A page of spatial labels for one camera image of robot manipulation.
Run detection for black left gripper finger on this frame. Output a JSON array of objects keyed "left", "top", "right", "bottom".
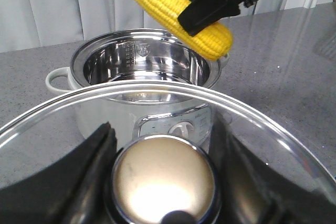
[{"left": 1, "top": 123, "right": 117, "bottom": 223}]

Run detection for yellow corn cob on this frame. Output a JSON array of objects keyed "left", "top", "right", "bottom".
[{"left": 135, "top": 0, "right": 233, "bottom": 60}]

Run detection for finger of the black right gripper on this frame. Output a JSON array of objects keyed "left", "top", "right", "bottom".
[{"left": 209, "top": 115, "right": 335, "bottom": 223}]

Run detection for pale green electric cooking pot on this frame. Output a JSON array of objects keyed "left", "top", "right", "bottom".
[{"left": 45, "top": 28, "right": 229, "bottom": 147}]

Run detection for glass pot lid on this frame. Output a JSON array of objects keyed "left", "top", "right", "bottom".
[{"left": 1, "top": 81, "right": 335, "bottom": 223}]

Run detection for white curtain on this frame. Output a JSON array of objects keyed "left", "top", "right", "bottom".
[{"left": 1, "top": 0, "right": 332, "bottom": 53}]

